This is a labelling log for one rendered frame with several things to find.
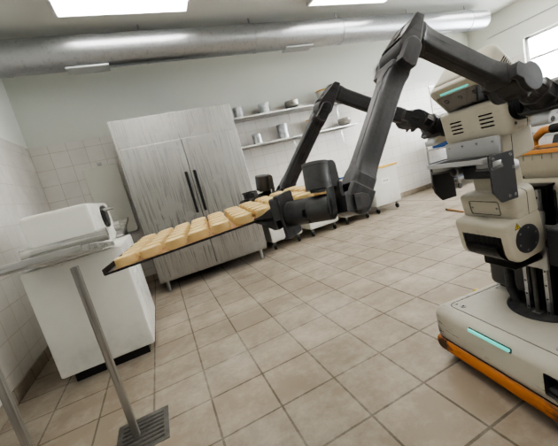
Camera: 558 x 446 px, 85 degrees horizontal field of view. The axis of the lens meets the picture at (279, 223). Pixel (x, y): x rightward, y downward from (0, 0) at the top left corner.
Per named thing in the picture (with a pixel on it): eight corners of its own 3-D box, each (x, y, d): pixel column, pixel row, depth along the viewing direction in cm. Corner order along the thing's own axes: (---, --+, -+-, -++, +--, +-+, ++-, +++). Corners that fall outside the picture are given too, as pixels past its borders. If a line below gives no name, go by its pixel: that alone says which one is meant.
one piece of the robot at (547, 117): (554, 116, 93) (547, 80, 91) (574, 111, 88) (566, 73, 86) (530, 127, 91) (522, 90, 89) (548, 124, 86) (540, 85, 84)
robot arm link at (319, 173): (372, 207, 63) (351, 211, 72) (363, 153, 63) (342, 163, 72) (321, 216, 60) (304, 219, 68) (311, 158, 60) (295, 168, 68)
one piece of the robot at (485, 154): (461, 193, 128) (453, 142, 124) (530, 194, 101) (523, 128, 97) (430, 203, 124) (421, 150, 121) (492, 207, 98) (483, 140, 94)
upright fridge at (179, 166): (251, 249, 488) (217, 119, 454) (272, 258, 404) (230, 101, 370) (162, 279, 440) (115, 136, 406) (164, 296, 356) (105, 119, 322)
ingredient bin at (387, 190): (379, 215, 501) (370, 168, 488) (357, 213, 561) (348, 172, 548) (405, 206, 517) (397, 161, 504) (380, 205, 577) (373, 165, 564)
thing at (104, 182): (139, 229, 429) (115, 159, 412) (138, 229, 423) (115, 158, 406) (106, 238, 414) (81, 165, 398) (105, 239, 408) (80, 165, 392)
